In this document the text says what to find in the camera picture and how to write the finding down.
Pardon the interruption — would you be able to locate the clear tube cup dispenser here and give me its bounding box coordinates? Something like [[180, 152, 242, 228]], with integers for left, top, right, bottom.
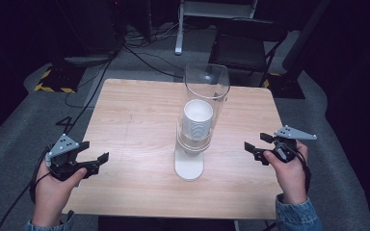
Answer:
[[173, 63, 231, 182]]

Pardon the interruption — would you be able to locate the white paper cup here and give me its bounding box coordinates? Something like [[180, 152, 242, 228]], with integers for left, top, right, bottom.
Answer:
[[181, 98, 215, 141]]

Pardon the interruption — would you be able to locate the person's right hand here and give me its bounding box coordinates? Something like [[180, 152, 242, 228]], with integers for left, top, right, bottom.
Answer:
[[262, 140, 309, 206]]

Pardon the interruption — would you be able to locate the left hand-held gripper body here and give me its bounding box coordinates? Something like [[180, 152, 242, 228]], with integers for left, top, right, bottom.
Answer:
[[45, 134, 90, 182]]

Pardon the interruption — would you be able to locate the left hand-held gripper black cable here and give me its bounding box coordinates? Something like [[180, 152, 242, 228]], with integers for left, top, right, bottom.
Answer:
[[0, 146, 51, 231]]

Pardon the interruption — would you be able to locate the hand-held gripper black cable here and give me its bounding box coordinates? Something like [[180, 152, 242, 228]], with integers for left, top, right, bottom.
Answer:
[[296, 149, 312, 195], [0, 146, 51, 231]]

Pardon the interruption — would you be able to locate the black stand with base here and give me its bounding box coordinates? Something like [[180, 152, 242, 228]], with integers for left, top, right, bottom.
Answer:
[[267, 0, 332, 100]]

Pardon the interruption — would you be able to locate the person's left hand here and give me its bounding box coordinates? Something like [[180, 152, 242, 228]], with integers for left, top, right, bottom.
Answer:
[[33, 168, 88, 227]]

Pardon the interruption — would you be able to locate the black yellow striped base plate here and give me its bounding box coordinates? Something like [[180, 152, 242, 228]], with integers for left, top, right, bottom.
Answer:
[[33, 64, 87, 94]]

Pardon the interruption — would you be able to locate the dark equipment cabinet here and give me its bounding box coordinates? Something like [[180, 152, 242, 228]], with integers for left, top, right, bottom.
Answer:
[[53, 0, 127, 66]]

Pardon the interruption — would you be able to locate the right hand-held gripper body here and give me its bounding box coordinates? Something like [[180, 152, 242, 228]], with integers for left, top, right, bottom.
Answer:
[[270, 124, 318, 164]]

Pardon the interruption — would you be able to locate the right hand-held gripper black cable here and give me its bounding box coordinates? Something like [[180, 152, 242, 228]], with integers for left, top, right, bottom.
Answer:
[[296, 149, 312, 195]]

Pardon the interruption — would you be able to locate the long black floor cable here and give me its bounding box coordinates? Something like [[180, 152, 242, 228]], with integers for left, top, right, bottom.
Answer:
[[64, 47, 120, 137]]

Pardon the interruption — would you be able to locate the white metal stand frame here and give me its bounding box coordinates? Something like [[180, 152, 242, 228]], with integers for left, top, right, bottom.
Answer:
[[174, 0, 260, 57]]

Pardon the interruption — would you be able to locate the black chair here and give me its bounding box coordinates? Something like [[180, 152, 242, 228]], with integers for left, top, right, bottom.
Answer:
[[207, 18, 289, 89]]

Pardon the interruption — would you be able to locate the thin black floor cable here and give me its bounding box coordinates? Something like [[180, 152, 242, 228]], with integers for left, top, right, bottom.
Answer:
[[122, 43, 185, 80]]

